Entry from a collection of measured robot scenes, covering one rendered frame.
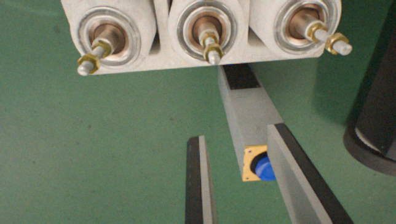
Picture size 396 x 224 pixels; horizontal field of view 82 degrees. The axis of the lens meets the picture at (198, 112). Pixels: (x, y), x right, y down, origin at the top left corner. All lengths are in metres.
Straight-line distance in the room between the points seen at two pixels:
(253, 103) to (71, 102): 0.49
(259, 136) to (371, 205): 0.99
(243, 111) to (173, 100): 0.29
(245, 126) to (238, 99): 0.08
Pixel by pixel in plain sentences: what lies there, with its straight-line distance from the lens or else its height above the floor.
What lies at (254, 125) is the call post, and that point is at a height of 0.27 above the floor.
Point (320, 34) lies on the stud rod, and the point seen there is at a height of 0.30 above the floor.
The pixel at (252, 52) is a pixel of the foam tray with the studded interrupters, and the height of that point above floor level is 0.18.
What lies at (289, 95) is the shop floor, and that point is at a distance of 0.69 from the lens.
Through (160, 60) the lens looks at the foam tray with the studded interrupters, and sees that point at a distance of 0.38.
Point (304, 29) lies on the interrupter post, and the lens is 0.30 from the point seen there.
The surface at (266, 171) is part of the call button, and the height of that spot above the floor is 0.33.
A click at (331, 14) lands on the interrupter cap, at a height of 0.25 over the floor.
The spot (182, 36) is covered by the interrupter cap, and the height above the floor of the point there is 0.25.
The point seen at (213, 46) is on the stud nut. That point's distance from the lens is 0.22.
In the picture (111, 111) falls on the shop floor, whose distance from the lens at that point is 0.68.
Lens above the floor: 0.53
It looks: 55 degrees down
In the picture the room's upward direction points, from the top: 175 degrees clockwise
